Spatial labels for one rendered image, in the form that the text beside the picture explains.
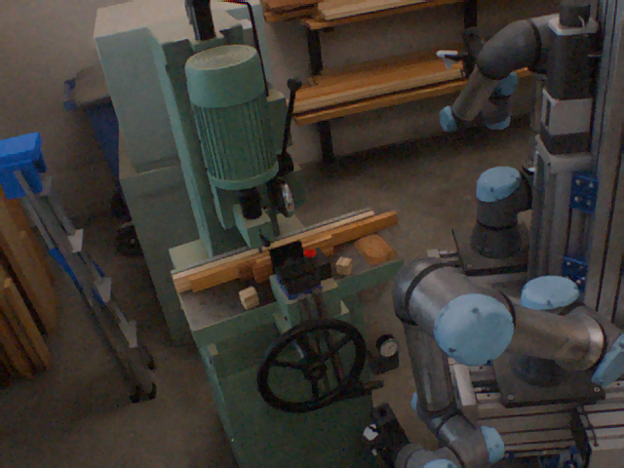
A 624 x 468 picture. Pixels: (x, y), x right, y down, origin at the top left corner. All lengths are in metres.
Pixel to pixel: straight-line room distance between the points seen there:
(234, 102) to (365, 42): 2.68
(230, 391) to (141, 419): 1.00
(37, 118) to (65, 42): 0.48
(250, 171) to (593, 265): 0.84
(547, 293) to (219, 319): 0.79
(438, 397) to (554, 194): 0.54
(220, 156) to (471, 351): 0.80
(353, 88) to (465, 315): 2.77
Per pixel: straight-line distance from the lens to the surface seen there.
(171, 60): 1.74
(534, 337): 1.21
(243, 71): 1.51
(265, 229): 1.73
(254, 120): 1.56
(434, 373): 1.33
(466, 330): 1.05
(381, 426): 1.48
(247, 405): 1.91
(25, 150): 2.31
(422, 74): 3.84
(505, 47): 1.71
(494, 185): 1.85
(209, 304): 1.76
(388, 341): 1.88
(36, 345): 3.14
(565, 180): 1.57
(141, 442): 2.73
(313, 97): 3.67
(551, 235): 1.65
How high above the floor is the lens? 1.96
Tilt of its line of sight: 34 degrees down
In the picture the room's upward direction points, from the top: 9 degrees counter-clockwise
